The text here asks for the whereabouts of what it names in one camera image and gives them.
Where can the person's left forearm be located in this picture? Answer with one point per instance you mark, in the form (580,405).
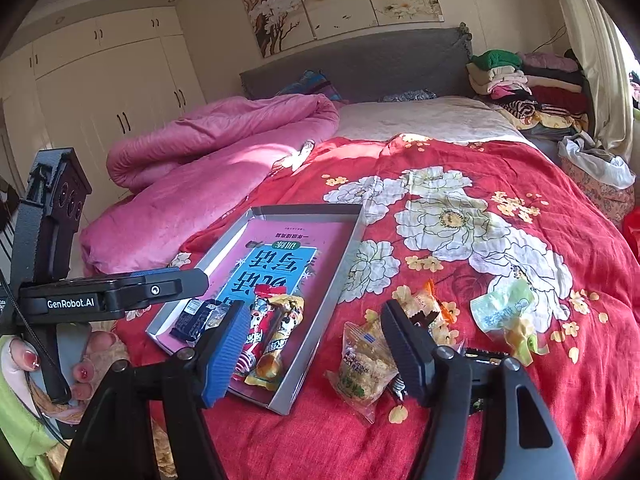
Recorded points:
(20,435)

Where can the blue snack packet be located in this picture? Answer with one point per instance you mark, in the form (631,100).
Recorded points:
(192,321)

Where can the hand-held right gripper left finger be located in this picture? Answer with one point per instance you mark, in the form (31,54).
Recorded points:
(227,355)

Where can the person's left hand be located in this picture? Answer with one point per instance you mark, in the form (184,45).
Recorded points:
(102,345)

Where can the grey headboard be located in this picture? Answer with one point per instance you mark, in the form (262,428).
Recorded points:
(375,65)

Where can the cream wardrobe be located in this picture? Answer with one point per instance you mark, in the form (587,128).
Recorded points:
(100,85)

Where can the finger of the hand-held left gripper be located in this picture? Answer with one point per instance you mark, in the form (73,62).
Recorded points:
(150,273)
(160,292)

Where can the cream curtain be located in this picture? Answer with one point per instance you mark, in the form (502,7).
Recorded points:
(600,85)

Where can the red paper bag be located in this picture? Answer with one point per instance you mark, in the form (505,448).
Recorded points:
(632,232)

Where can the pink printed box tray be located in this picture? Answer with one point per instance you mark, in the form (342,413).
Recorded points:
(295,260)

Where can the orange brown snack packet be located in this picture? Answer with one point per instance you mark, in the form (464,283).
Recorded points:
(425,305)

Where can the yellow snack packet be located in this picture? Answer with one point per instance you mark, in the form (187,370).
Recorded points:
(275,355)

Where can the stack of folded clothes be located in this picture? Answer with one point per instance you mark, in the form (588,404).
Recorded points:
(540,90)

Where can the blue patterned pillow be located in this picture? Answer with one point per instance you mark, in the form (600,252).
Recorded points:
(312,85)

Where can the grey patterned pillow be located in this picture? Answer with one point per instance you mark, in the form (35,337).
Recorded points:
(407,95)

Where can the red floral blanket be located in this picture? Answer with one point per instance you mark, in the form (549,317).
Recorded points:
(500,435)

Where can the beige bed sheet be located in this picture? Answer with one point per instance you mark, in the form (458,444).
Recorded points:
(425,115)

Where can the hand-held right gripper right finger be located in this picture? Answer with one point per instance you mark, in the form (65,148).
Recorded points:
(407,360)

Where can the clear cracker packet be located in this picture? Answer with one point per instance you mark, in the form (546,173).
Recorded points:
(357,365)

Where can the pale green snack packet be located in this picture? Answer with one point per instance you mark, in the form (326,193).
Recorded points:
(502,312)

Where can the red snack packet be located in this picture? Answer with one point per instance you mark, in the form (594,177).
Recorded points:
(257,317)

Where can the pink quilt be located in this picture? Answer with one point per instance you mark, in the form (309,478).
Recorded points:
(200,170)

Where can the pink floral storage box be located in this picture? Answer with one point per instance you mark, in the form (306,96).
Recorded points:
(600,205)

